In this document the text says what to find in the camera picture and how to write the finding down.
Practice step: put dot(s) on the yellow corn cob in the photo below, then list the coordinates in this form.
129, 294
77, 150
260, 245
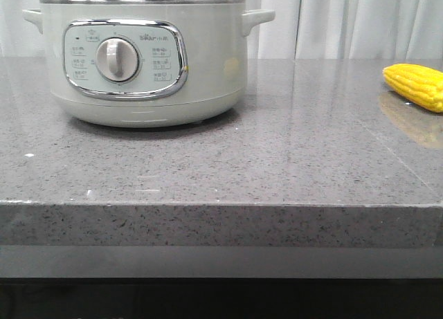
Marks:
419, 84

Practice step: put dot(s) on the pale green electric cooking pot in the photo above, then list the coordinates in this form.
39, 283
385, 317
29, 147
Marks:
146, 64

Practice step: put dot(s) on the white curtain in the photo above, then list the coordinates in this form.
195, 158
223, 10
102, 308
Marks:
348, 29

